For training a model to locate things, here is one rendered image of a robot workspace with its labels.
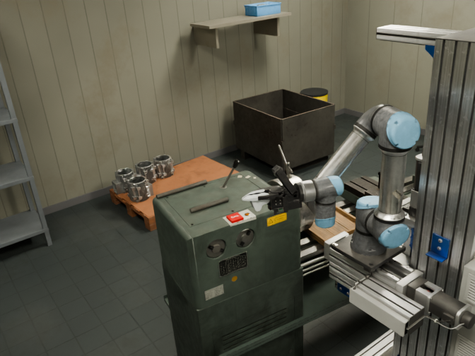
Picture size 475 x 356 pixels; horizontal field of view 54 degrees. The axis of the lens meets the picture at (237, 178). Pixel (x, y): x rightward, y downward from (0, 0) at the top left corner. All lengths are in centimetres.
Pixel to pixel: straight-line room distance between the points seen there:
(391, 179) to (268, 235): 71
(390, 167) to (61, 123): 387
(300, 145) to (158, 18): 205
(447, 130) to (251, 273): 109
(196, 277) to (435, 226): 103
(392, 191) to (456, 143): 28
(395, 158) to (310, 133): 363
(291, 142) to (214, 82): 127
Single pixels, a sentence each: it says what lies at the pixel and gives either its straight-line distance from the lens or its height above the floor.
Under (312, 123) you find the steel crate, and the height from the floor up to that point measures 57.
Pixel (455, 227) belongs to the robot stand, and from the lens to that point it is 200.
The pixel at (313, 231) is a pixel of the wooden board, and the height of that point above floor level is 91.
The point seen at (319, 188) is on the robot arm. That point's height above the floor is 158.
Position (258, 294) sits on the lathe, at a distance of 239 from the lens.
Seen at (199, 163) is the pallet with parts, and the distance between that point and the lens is 549.
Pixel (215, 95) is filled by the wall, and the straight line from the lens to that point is 582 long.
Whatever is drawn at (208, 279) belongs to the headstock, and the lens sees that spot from 218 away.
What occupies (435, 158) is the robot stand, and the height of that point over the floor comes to 159.
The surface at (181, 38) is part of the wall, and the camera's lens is 547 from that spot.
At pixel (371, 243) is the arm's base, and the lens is 204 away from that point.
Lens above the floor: 234
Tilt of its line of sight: 26 degrees down
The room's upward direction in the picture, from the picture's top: 4 degrees counter-clockwise
